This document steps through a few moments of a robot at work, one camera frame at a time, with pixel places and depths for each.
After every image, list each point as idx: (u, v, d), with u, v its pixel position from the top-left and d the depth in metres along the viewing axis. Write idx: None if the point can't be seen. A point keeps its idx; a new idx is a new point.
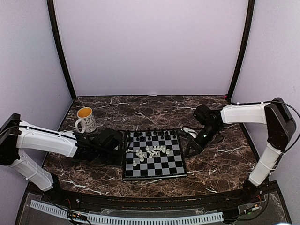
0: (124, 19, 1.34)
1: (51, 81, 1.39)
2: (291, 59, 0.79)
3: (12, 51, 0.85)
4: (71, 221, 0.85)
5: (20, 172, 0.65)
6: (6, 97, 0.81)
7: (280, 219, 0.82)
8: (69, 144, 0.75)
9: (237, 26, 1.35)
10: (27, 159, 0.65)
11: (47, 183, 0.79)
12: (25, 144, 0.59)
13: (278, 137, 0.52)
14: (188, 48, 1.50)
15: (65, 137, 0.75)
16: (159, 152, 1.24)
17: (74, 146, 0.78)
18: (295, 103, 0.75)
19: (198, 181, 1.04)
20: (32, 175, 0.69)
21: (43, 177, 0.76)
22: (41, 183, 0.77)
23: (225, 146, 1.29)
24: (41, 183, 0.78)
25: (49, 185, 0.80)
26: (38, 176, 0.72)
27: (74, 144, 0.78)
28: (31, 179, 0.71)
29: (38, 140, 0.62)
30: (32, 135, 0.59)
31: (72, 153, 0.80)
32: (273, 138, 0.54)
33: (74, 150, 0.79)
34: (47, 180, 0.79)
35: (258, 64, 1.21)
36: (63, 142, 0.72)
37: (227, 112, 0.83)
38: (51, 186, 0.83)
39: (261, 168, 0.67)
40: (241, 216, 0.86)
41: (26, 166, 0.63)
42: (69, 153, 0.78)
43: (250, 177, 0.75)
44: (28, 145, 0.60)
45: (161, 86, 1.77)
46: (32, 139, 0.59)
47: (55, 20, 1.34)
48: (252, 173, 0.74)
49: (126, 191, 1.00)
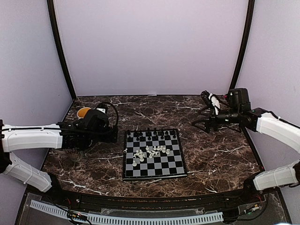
0: (124, 20, 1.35)
1: (50, 81, 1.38)
2: (291, 59, 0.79)
3: (12, 52, 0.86)
4: (71, 221, 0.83)
5: (16, 176, 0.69)
6: (6, 97, 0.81)
7: (280, 219, 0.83)
8: (54, 135, 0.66)
9: (237, 26, 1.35)
10: (20, 163, 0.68)
11: (45, 183, 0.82)
12: (11, 146, 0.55)
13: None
14: (188, 48, 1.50)
15: (49, 130, 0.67)
16: (159, 152, 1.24)
17: (59, 137, 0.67)
18: (295, 102, 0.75)
19: (198, 181, 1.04)
20: (28, 177, 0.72)
21: (40, 177, 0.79)
22: (39, 184, 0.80)
23: (225, 146, 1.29)
24: (40, 185, 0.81)
25: (48, 185, 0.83)
26: (34, 178, 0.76)
27: (58, 134, 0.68)
28: (27, 181, 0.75)
29: (21, 139, 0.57)
30: (14, 135, 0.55)
31: (59, 144, 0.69)
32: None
33: (61, 140, 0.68)
34: (44, 179, 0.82)
35: (258, 64, 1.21)
36: (46, 135, 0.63)
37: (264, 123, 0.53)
38: (50, 186, 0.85)
39: (269, 179, 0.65)
40: (241, 216, 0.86)
41: (19, 169, 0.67)
42: (56, 144, 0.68)
43: (256, 180, 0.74)
44: (13, 146, 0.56)
45: (161, 86, 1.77)
46: (14, 139, 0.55)
47: (55, 20, 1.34)
48: (258, 178, 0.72)
49: (126, 191, 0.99)
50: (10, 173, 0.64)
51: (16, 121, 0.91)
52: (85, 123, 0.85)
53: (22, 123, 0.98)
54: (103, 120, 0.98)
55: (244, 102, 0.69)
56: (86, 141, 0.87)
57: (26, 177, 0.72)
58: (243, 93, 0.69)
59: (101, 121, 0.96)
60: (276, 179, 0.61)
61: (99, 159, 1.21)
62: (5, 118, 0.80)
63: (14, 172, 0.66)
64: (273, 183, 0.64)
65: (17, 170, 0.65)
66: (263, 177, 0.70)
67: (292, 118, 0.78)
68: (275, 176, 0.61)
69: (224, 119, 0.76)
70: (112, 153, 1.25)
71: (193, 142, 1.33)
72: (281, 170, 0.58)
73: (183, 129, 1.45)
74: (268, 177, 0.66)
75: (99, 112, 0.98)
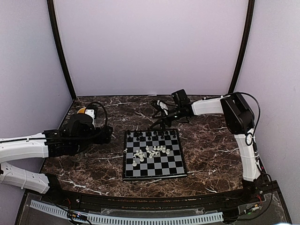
0: (124, 20, 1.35)
1: (50, 81, 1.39)
2: (291, 59, 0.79)
3: (12, 52, 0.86)
4: (71, 221, 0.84)
5: (11, 182, 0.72)
6: (6, 98, 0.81)
7: (280, 219, 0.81)
8: (40, 145, 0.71)
9: (237, 26, 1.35)
10: (13, 170, 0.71)
11: (42, 185, 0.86)
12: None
13: (233, 123, 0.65)
14: (188, 48, 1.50)
15: (34, 139, 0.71)
16: (159, 152, 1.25)
17: (45, 146, 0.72)
18: (295, 102, 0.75)
19: (198, 181, 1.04)
20: (24, 182, 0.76)
21: (36, 180, 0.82)
22: (36, 187, 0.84)
23: (225, 146, 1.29)
24: (37, 188, 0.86)
25: (45, 187, 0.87)
26: (30, 182, 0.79)
27: (44, 144, 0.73)
28: (25, 185, 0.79)
29: (9, 151, 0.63)
30: (1, 147, 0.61)
31: (46, 153, 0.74)
32: (229, 123, 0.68)
33: (47, 149, 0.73)
34: (41, 182, 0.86)
35: (258, 64, 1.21)
36: (32, 146, 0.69)
37: (197, 106, 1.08)
38: (48, 187, 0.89)
39: (247, 162, 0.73)
40: (240, 216, 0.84)
41: (14, 176, 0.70)
42: (43, 153, 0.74)
43: (244, 175, 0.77)
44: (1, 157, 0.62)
45: (161, 86, 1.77)
46: (2, 152, 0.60)
47: (55, 20, 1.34)
48: (245, 173, 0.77)
49: (126, 191, 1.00)
50: (4, 180, 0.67)
51: (16, 120, 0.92)
52: (69, 131, 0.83)
53: (22, 123, 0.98)
54: (88, 125, 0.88)
55: (183, 98, 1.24)
56: (74, 146, 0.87)
57: (22, 183, 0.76)
58: (180, 93, 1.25)
59: (86, 125, 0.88)
60: (247, 155, 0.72)
61: (99, 159, 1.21)
62: (5, 119, 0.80)
63: (9, 179, 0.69)
64: (251, 163, 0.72)
65: (11, 177, 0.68)
66: (246, 169, 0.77)
67: (292, 118, 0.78)
68: (243, 153, 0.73)
69: (173, 116, 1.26)
70: (112, 153, 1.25)
71: (193, 142, 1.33)
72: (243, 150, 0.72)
73: (183, 129, 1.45)
74: (247, 164, 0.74)
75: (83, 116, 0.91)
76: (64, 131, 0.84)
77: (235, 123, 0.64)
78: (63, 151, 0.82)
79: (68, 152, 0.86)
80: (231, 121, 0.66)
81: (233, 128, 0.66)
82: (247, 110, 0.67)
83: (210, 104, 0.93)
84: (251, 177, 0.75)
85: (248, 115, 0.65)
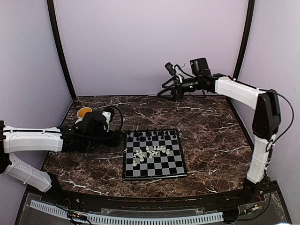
0: (124, 20, 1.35)
1: (50, 80, 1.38)
2: (291, 59, 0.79)
3: (12, 52, 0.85)
4: (71, 221, 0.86)
5: (16, 176, 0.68)
6: (6, 98, 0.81)
7: (280, 219, 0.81)
8: (55, 138, 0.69)
9: (237, 26, 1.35)
10: (20, 163, 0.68)
11: (46, 183, 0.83)
12: (11, 147, 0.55)
13: (261, 127, 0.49)
14: (188, 47, 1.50)
15: (50, 132, 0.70)
16: (159, 152, 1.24)
17: (60, 139, 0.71)
18: (296, 102, 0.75)
19: (198, 181, 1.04)
20: (28, 177, 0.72)
21: (40, 177, 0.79)
22: (39, 184, 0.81)
23: (225, 146, 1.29)
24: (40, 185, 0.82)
25: (48, 184, 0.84)
26: (35, 178, 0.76)
27: (59, 137, 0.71)
28: (28, 181, 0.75)
29: (23, 141, 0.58)
30: (16, 137, 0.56)
31: (60, 147, 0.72)
32: (256, 125, 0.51)
33: (61, 143, 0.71)
34: (44, 180, 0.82)
35: (258, 63, 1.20)
36: (48, 138, 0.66)
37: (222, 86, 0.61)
38: (50, 186, 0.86)
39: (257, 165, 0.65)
40: (240, 216, 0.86)
41: (19, 170, 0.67)
42: (56, 147, 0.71)
43: (249, 175, 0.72)
44: (13, 147, 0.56)
45: (161, 86, 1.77)
46: (16, 141, 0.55)
47: (55, 20, 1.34)
48: (250, 172, 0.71)
49: (126, 191, 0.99)
50: (9, 173, 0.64)
51: (16, 120, 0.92)
52: (84, 127, 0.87)
53: (22, 123, 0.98)
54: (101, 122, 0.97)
55: (203, 68, 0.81)
56: (85, 142, 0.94)
57: (26, 177, 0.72)
58: (202, 60, 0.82)
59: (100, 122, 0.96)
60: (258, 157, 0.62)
61: (99, 159, 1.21)
62: (5, 118, 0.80)
63: (15, 171, 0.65)
64: (260, 167, 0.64)
65: (17, 170, 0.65)
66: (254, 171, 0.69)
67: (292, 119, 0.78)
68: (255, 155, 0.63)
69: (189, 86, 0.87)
70: (112, 153, 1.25)
71: (193, 141, 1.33)
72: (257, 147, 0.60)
73: (183, 129, 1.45)
74: (255, 165, 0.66)
75: (97, 115, 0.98)
76: (77, 128, 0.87)
77: (264, 128, 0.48)
78: (76, 146, 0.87)
79: (79, 147, 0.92)
80: (259, 124, 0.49)
81: (256, 129, 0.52)
82: (278, 115, 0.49)
83: (243, 93, 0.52)
84: (256, 180, 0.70)
85: (277, 120, 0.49)
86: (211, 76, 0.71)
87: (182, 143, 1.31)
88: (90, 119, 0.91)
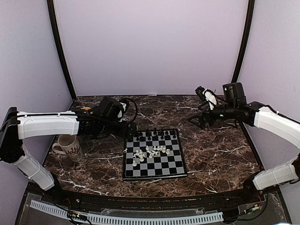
0: (124, 21, 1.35)
1: (50, 81, 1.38)
2: (291, 59, 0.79)
3: (12, 52, 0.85)
4: (71, 221, 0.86)
5: (23, 170, 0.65)
6: (6, 98, 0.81)
7: (280, 219, 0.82)
8: (70, 121, 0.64)
9: (237, 26, 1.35)
10: (31, 156, 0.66)
11: (48, 181, 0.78)
12: (27, 132, 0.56)
13: None
14: (188, 48, 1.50)
15: (65, 116, 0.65)
16: (159, 152, 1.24)
17: (76, 122, 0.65)
18: (296, 102, 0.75)
19: (198, 181, 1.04)
20: (35, 173, 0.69)
21: (46, 174, 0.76)
22: (43, 180, 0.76)
23: (225, 146, 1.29)
24: (43, 183, 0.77)
25: (50, 183, 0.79)
26: (41, 175, 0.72)
27: (75, 119, 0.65)
28: (33, 177, 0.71)
29: (37, 125, 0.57)
30: (30, 121, 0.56)
31: (76, 130, 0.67)
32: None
33: (77, 125, 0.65)
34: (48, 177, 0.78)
35: (258, 63, 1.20)
36: (63, 121, 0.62)
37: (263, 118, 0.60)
38: (53, 185, 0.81)
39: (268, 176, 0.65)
40: (240, 216, 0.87)
41: (30, 163, 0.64)
42: (73, 130, 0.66)
43: (255, 179, 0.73)
44: (29, 132, 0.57)
45: (161, 86, 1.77)
46: (31, 125, 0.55)
47: (55, 20, 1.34)
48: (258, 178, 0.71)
49: (126, 191, 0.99)
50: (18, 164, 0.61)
51: None
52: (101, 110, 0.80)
53: None
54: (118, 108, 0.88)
55: (240, 96, 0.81)
56: (101, 129, 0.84)
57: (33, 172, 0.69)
58: (237, 86, 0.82)
59: (117, 108, 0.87)
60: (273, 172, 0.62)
61: (99, 159, 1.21)
62: None
63: (24, 164, 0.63)
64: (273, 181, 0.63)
65: (26, 162, 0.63)
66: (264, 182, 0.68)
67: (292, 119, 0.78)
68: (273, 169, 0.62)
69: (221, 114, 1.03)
70: (112, 153, 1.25)
71: (193, 141, 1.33)
72: (279, 168, 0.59)
73: (183, 129, 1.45)
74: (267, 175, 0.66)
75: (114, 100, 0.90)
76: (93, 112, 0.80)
77: None
78: (92, 130, 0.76)
79: (94, 133, 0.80)
80: None
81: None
82: None
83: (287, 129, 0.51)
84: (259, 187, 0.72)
85: None
86: (249, 107, 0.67)
87: (182, 143, 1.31)
88: (108, 103, 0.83)
